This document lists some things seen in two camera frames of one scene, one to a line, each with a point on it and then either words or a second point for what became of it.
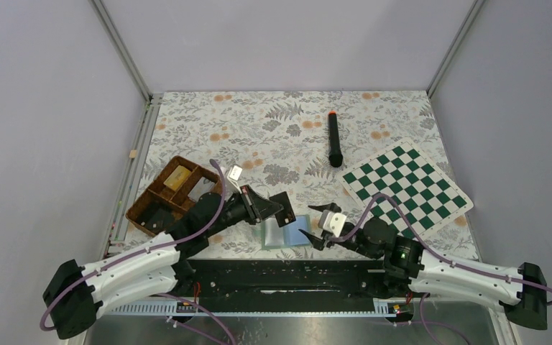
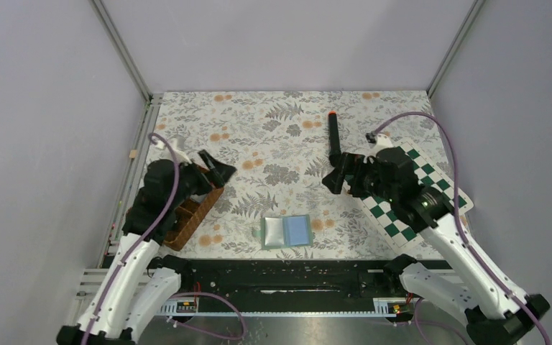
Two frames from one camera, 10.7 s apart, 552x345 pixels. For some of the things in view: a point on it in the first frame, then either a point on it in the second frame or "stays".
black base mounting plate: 292,280 stays
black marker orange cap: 336,156 stays
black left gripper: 264,208 -> 218,175
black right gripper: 318,243 -> 353,164
